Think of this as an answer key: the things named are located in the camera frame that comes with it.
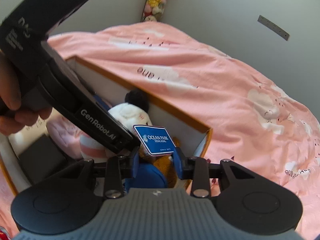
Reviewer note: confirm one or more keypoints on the grey wall bracket strip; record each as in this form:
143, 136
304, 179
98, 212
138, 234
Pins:
273, 27

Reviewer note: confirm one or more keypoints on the pink mini backpack pouch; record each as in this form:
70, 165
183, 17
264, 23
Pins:
66, 135

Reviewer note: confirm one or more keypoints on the white plush with black pompom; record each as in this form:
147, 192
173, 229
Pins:
134, 111

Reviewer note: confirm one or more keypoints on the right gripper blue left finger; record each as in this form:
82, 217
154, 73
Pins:
118, 168

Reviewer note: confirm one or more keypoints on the person's left hand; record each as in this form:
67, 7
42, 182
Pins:
11, 96

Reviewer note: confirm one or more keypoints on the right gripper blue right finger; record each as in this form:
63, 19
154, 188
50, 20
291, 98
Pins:
195, 169

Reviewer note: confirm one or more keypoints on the blue Ocean Park tag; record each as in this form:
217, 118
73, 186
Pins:
156, 140

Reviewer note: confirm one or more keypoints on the dark grey box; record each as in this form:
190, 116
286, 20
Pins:
43, 158

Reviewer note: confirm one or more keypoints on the pink printed bed duvet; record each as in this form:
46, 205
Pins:
253, 120

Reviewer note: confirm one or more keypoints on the brown plush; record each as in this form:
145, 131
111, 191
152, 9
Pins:
154, 172

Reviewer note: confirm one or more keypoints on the stuffed toys pile in corner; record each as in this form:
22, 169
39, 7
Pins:
153, 10

